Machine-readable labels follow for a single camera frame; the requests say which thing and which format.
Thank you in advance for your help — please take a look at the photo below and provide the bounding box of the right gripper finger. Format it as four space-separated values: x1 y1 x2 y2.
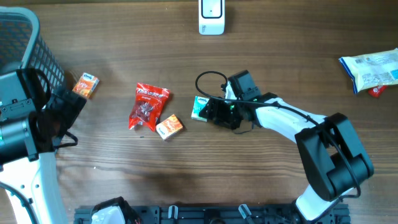
199 98 219 121
214 118 239 130

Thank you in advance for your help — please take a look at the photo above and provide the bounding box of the teal tissue pack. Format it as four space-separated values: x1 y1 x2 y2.
191 96 209 122

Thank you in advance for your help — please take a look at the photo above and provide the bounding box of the orange tissue pack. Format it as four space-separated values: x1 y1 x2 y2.
155 114 183 141
72 73 100 99

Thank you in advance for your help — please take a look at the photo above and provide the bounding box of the red snack bag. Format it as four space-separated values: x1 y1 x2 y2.
128 82 170 132

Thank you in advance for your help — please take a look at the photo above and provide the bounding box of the red candy bar wrapper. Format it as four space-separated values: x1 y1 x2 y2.
368 85 387 98

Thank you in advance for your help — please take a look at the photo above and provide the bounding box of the cream snack pouch blue seal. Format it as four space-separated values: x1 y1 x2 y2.
338 48 397 95

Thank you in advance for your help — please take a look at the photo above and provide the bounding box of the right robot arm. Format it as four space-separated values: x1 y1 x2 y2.
199 70 374 223

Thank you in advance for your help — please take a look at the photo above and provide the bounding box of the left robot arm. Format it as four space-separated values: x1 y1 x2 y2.
1 68 86 223

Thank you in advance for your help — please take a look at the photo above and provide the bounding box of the white barcode scanner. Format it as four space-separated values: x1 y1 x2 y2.
198 0 225 35

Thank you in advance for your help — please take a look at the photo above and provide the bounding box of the grey plastic shopping basket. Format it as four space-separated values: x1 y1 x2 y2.
0 6 67 91

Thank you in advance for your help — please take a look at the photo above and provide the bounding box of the right camera cable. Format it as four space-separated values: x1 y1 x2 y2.
195 70 362 224

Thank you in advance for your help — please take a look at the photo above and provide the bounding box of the camera cable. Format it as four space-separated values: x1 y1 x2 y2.
0 70 78 224
195 70 362 224

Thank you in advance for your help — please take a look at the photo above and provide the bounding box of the left camera cable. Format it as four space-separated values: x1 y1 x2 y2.
0 70 78 224

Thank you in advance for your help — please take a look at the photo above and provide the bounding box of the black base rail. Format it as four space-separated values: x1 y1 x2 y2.
73 203 351 224

